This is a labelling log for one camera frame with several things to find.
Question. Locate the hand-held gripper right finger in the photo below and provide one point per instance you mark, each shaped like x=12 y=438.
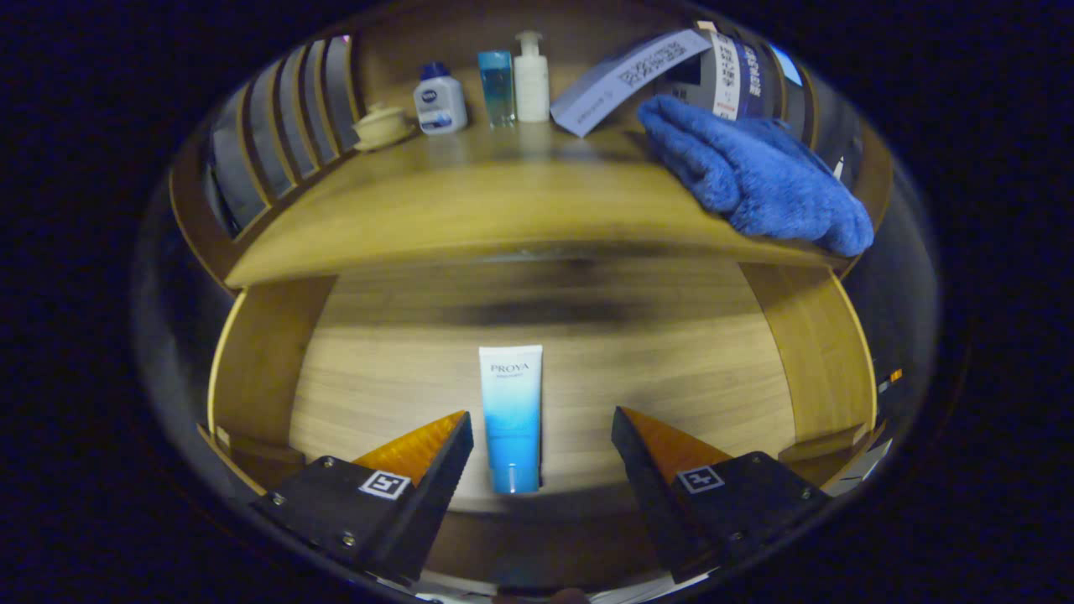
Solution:
x=650 y=491

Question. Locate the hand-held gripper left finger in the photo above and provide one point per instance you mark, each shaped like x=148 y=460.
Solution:
x=428 y=499

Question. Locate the wooden drawer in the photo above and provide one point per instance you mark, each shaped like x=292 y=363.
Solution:
x=671 y=377

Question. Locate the blue white cosmetic tube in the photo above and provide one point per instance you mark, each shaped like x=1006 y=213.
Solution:
x=512 y=419

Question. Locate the wooden countertop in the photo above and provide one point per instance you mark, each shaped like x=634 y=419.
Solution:
x=470 y=201

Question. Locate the blue folded towel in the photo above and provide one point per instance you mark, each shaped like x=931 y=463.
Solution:
x=755 y=176

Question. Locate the small beige lidded cup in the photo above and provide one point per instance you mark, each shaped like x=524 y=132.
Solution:
x=382 y=127

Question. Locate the black backdrop cloth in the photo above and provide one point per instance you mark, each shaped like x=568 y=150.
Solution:
x=225 y=168

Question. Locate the white bottle blue cap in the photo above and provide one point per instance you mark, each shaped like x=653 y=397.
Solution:
x=440 y=105

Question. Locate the pale blue leaning book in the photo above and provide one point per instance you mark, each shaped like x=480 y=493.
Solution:
x=621 y=80

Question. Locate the teal clear bottle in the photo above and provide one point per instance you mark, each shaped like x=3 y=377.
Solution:
x=497 y=88

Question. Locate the dark blue book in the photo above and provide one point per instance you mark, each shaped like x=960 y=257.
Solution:
x=751 y=80

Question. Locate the white pump bottle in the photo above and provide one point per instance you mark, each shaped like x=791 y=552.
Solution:
x=532 y=84

